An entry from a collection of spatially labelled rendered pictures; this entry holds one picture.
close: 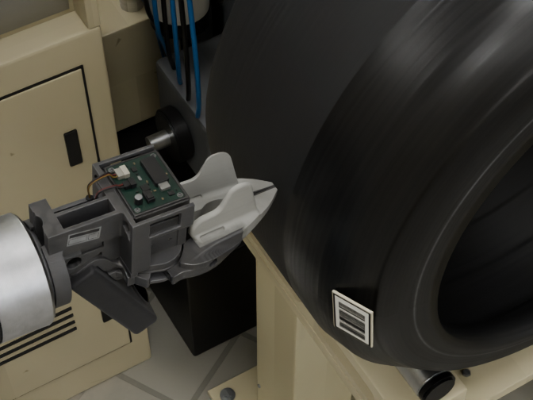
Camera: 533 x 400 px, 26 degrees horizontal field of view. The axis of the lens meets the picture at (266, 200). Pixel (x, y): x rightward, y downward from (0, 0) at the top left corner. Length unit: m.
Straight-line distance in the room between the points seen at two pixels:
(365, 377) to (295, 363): 0.60
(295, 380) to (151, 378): 0.43
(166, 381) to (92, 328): 0.24
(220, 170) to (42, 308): 0.19
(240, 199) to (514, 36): 0.25
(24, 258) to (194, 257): 0.14
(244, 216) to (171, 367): 1.39
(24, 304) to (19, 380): 1.31
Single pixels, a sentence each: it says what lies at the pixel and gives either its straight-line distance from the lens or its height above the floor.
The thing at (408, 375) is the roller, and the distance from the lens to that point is 1.26.
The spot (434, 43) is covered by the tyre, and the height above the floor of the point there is 1.40.
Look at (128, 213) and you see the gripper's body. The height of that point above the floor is 1.32.
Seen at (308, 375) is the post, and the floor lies 0.29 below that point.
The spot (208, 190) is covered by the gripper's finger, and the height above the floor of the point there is 1.25.
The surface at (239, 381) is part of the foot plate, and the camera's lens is 2.27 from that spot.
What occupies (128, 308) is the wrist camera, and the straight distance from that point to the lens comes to 0.95.
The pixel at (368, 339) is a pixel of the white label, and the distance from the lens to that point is 1.01.
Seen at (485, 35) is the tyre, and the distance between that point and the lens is 0.86.
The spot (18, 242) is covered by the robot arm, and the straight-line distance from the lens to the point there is 0.85.
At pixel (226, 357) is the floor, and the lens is 2.31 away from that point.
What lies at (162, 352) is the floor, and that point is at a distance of 2.33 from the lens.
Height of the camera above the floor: 2.00
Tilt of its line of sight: 52 degrees down
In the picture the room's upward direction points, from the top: straight up
